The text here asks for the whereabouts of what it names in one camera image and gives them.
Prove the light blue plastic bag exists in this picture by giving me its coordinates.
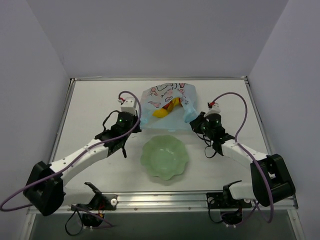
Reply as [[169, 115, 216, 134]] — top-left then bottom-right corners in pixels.
[[140, 83, 199, 131]]

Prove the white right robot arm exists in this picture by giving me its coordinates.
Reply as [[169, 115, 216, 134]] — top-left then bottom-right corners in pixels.
[[189, 112, 296, 207]]

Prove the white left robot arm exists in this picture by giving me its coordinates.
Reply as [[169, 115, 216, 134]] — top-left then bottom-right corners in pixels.
[[23, 111, 141, 216]]

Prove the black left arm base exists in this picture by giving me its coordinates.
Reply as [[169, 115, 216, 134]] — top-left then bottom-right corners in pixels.
[[64, 182, 118, 237]]

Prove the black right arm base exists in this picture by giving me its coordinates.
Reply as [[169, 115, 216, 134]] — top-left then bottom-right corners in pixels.
[[206, 180, 252, 228]]

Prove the yellow fake lemon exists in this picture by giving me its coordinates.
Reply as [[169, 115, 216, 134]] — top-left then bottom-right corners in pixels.
[[152, 108, 169, 118]]

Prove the yellow fake banana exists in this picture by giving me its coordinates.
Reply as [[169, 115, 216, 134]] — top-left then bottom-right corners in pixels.
[[162, 97, 181, 113]]

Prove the green scalloped glass bowl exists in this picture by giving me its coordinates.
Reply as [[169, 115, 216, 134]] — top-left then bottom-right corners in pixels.
[[139, 134, 191, 186]]

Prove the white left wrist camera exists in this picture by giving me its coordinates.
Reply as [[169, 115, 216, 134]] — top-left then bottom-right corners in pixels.
[[118, 97, 137, 116]]

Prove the aluminium front rail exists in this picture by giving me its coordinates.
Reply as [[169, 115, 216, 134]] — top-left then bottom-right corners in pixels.
[[26, 187, 299, 215]]

